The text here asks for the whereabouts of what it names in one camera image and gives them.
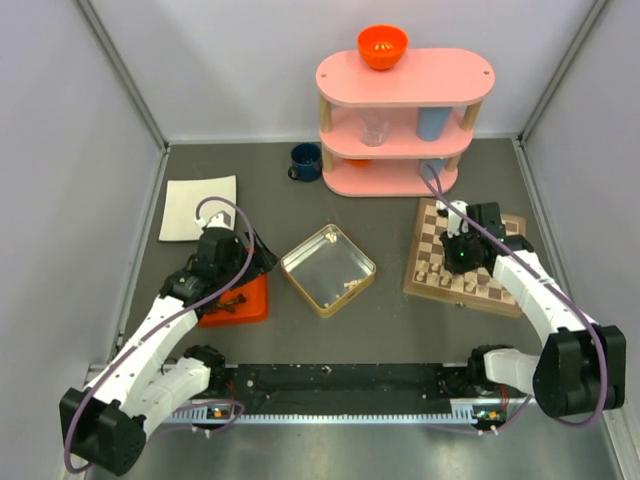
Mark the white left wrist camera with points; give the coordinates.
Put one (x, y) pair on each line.
(220, 220)

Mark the orange plastic bowl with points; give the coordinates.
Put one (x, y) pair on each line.
(382, 46)

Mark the light blue lower cup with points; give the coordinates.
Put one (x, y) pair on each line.
(431, 168)

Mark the grey cable duct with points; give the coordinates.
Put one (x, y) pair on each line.
(454, 412)

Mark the clear glass cup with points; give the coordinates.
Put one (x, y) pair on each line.
(375, 125)

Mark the light blue cup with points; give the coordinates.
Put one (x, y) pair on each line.
(431, 122)
(431, 168)

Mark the dark blue mug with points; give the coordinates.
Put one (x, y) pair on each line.
(306, 163)

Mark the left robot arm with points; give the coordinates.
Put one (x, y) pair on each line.
(108, 422)

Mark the orange metal tin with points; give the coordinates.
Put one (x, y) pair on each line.
(255, 309)

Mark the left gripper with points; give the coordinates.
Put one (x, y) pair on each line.
(260, 262)

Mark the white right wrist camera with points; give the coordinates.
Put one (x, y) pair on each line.
(457, 223)

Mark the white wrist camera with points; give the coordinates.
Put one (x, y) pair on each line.
(457, 223)
(220, 220)

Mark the pink three-tier shelf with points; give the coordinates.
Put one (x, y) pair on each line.
(424, 77)

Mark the small orange bowl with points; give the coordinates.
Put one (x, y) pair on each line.
(358, 162)

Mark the dark chess rook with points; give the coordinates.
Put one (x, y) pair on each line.
(239, 299)

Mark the white square plate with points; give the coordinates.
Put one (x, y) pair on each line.
(181, 200)

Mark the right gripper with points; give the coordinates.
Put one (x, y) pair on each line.
(451, 262)

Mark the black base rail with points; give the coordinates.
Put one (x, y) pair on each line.
(351, 388)

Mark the gold metal tin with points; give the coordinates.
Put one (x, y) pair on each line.
(319, 269)

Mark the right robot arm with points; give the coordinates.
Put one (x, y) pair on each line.
(581, 368)

